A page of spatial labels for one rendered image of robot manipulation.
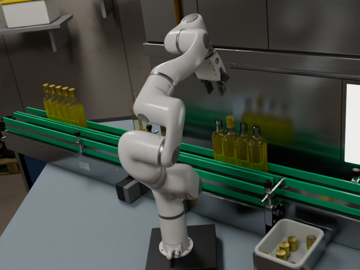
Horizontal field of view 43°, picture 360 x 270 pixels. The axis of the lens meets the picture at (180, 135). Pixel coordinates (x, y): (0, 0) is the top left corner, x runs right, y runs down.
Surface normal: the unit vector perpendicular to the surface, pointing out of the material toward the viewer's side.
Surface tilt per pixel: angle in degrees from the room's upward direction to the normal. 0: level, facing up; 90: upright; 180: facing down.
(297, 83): 90
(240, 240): 0
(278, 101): 90
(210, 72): 111
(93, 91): 90
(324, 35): 90
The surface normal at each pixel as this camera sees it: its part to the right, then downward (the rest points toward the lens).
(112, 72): -0.04, 0.43
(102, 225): -0.12, -0.90
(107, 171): -0.61, 0.41
